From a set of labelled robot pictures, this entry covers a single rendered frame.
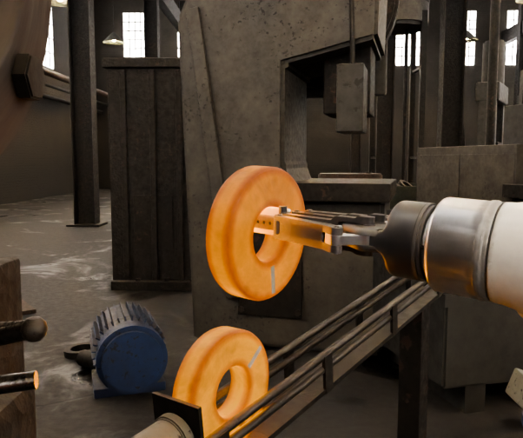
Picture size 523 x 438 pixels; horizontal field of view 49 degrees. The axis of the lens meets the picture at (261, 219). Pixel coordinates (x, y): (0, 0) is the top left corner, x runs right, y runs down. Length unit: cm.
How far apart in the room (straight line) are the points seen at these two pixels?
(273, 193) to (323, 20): 230
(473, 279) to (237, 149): 248
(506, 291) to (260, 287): 27
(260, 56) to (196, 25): 37
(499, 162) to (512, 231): 363
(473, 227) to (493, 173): 366
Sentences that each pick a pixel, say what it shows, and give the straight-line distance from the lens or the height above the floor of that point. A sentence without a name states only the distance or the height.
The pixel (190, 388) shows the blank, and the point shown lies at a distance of 68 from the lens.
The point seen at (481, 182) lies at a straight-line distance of 425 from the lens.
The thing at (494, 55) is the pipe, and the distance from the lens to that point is 689.
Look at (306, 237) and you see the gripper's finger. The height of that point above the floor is 91.
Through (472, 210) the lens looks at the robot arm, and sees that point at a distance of 52.
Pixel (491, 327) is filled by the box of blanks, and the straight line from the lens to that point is 243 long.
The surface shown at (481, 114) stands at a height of 167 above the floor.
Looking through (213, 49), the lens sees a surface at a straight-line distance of 302.
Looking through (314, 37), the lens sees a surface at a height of 158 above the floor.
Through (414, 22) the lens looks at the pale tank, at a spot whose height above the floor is 303.
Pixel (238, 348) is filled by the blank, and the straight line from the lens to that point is 72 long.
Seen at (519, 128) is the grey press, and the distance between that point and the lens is 411.
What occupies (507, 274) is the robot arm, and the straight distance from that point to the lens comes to 50.
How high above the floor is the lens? 99
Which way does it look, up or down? 6 degrees down
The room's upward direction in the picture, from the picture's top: straight up
